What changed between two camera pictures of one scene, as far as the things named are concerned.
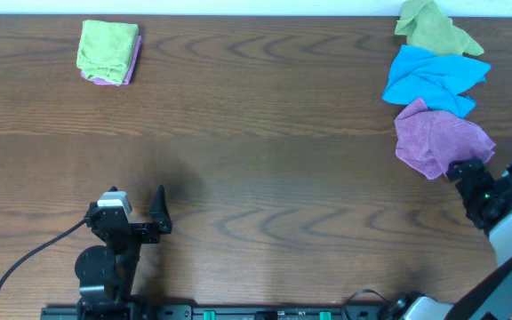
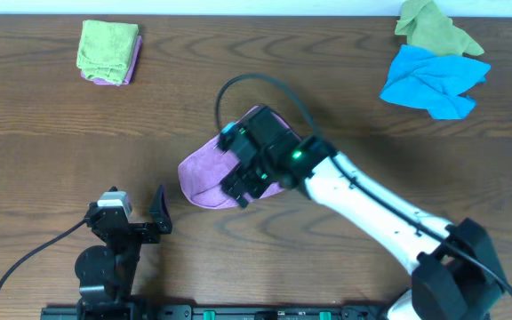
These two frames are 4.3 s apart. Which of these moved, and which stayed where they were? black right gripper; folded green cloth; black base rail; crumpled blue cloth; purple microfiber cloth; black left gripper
Moved: black right gripper; purple microfiber cloth
Stayed: black base rail; folded green cloth; crumpled blue cloth; black left gripper
